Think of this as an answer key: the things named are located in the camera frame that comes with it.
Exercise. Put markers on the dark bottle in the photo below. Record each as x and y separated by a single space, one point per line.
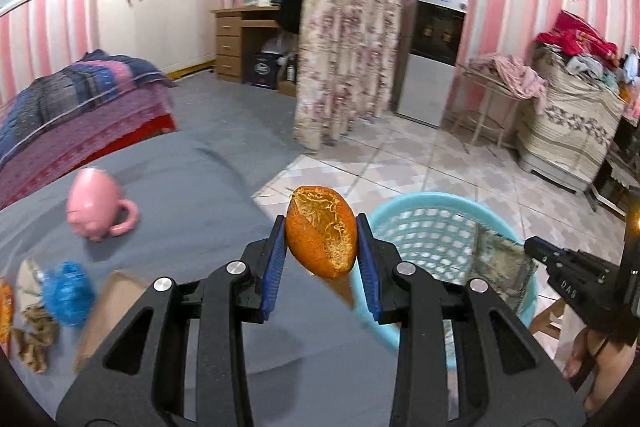
291 69

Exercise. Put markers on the floral covered cabinet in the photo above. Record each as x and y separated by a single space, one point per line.
565 127

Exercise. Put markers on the person's right hand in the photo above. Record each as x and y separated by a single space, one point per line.
615 372

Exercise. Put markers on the plaid blanket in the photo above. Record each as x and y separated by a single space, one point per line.
75 92

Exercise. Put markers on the orange snack wrapper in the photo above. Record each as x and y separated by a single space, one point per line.
5 317

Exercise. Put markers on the orange peel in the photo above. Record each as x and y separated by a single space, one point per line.
322 232

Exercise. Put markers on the pink pig mug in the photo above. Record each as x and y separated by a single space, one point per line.
100 209

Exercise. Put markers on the water dispenser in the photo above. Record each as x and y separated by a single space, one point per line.
432 57

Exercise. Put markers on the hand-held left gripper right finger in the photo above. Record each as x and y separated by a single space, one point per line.
367 272

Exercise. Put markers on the blue and floral curtain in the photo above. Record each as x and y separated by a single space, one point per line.
350 32

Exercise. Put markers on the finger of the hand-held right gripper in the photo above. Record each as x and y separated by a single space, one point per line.
565 259
585 302

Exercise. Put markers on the grey printed snack packet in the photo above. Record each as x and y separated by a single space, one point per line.
500 262

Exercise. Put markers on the black box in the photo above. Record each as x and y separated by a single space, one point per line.
265 69

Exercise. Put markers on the dark side table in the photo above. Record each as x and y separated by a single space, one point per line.
620 167

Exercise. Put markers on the beige face mask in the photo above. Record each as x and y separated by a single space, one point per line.
30 277

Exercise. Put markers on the turquoise plastic basket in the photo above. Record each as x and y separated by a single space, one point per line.
435 207

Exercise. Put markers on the wooden desk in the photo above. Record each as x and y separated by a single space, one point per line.
245 39

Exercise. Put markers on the pile of red clothes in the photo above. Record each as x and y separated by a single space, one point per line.
575 37

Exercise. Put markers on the pink cloth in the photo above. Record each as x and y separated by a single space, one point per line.
510 74

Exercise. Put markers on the tan phone case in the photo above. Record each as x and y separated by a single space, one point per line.
107 317

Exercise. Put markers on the white bag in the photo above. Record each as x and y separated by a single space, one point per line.
280 47

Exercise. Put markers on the brown paper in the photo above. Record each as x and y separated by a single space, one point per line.
42 322
32 352

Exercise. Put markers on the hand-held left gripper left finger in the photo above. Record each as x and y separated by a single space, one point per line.
272 267

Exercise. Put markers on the blue plastic bag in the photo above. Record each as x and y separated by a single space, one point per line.
67 292

